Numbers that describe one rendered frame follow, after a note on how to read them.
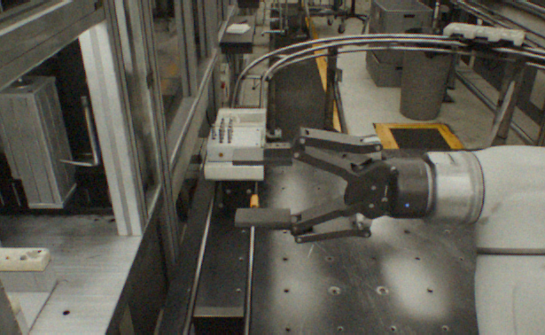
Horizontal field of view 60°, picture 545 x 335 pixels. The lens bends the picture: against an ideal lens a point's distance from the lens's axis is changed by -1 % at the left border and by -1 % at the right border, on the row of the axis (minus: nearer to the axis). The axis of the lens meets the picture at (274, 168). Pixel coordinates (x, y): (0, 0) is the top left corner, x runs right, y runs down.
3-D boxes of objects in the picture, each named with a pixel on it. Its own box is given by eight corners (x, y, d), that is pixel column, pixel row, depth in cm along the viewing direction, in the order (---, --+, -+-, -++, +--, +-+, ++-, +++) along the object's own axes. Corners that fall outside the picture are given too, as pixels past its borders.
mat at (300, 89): (369, 193, 266) (369, 191, 265) (264, 193, 266) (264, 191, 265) (307, 3, 775) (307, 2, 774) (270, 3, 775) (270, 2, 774)
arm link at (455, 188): (461, 138, 60) (415, 138, 60) (490, 175, 52) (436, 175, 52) (448, 198, 64) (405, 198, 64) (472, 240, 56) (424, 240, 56)
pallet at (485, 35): (440, 46, 242) (444, 27, 237) (447, 40, 252) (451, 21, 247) (517, 57, 225) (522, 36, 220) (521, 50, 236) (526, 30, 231)
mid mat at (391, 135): (502, 197, 262) (502, 195, 262) (404, 197, 262) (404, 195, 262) (446, 124, 349) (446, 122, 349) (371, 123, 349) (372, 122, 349)
